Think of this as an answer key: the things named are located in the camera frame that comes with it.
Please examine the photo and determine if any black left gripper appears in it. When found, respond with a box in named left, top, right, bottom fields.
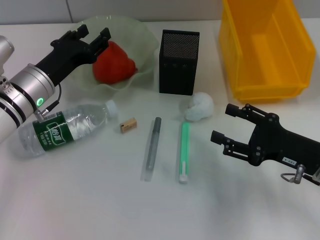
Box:
left=34, top=24, right=112, bottom=86

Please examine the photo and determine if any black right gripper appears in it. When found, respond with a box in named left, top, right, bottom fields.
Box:
left=210, top=103, right=320, bottom=176

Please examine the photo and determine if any white paper ball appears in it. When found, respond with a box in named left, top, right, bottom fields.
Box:
left=179, top=91, right=215, bottom=123

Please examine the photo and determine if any orange fruit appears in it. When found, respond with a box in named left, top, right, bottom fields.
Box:
left=91, top=41, right=139, bottom=85

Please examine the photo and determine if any clear water bottle green label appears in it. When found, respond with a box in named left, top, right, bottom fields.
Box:
left=17, top=99, right=119, bottom=159

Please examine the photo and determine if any green pen white end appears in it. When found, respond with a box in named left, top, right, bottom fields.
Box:
left=178, top=121, right=191, bottom=185

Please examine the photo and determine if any pale green wavy fruit plate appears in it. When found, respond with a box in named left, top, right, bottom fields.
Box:
left=63, top=15, right=158, bottom=101

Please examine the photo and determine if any black mesh pen holder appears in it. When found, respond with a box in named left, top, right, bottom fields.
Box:
left=158, top=29, right=201, bottom=96

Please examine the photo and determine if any grey pen in clear sleeve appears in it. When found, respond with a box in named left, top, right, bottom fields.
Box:
left=140, top=116, right=163, bottom=183

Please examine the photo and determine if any yellow plastic bin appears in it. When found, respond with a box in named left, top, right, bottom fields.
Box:
left=218, top=0, right=316, bottom=104

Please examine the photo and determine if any small tan wooden block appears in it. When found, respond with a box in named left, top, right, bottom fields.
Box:
left=119, top=118, right=139, bottom=135

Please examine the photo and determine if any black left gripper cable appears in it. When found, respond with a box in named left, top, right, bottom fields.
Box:
left=34, top=82, right=63, bottom=124

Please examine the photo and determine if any grey right gripper cable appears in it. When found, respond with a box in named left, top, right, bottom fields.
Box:
left=280, top=163, right=316, bottom=186

